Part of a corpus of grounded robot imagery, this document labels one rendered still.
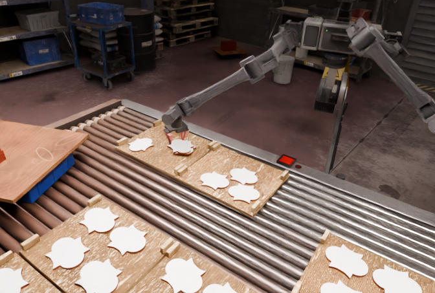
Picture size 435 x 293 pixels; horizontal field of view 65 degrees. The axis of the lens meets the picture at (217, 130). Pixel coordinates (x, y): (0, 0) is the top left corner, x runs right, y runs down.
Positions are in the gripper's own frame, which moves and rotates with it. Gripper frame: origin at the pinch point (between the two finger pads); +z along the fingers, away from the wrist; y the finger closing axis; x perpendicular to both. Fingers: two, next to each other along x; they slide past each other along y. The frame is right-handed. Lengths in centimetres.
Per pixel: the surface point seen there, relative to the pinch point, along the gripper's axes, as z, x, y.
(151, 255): 3, -58, -40
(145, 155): 3.4, 0.0, -17.4
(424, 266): 4, -111, 41
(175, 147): 0.3, -4.7, -2.8
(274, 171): 3, -43, 30
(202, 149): 3.1, -9.1, 10.3
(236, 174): 1.9, -36.9, 12.1
